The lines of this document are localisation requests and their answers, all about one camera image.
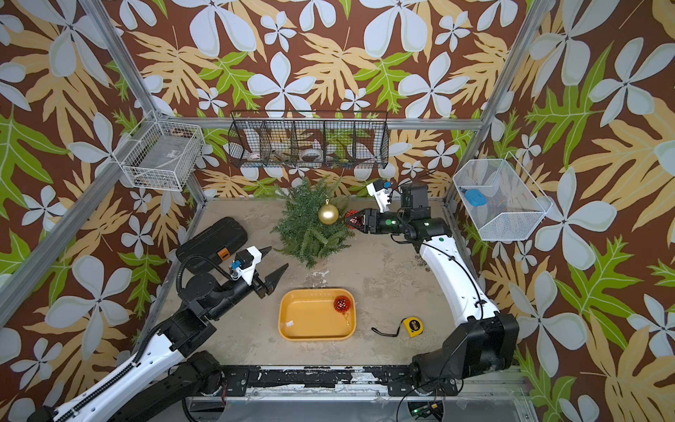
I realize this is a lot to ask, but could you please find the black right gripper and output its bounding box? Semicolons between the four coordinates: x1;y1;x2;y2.
348;210;414;237

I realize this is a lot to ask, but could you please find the gold ornament ball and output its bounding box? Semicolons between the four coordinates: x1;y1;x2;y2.
318;200;340;225

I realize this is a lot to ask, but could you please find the yellow plastic tray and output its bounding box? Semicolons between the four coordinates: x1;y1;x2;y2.
278;288;357;342

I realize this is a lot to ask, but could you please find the red ornament with gold cap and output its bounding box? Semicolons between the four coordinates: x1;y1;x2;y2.
333;295;353;317

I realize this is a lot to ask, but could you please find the red faceted ornament ball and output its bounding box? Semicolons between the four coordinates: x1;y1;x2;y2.
344;209;361;230

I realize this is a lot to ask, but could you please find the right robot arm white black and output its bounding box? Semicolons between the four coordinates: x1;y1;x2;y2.
344;180;520;396

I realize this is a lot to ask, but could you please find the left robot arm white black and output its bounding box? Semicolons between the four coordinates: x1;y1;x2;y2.
29;246;288;421

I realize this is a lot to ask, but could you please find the small green christmas tree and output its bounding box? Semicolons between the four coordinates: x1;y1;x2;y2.
272;179;354;268

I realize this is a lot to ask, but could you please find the black tool case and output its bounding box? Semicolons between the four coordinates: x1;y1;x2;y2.
176;216;248;274

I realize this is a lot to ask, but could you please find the blue object in basket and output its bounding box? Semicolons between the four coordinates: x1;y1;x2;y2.
463;189;488;207

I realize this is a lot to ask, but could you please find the yellow tape measure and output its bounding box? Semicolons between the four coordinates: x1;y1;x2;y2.
371;316;424;339

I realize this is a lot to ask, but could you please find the white mesh basket right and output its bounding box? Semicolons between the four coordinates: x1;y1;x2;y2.
453;154;553;243

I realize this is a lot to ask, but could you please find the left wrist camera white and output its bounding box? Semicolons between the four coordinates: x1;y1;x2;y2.
230;246;261;287

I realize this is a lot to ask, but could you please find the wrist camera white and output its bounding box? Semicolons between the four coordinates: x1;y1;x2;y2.
230;246;261;287
367;179;391;213

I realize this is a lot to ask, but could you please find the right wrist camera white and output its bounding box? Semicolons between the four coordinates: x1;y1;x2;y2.
367;179;391;213

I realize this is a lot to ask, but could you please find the black wire basket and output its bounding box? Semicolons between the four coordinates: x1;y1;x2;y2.
226;110;390;169

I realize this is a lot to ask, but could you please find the white wire basket left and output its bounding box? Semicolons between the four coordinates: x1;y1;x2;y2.
114;112;205;192

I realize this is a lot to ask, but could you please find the black metal base rail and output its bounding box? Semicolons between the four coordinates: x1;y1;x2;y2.
221;365;463;397

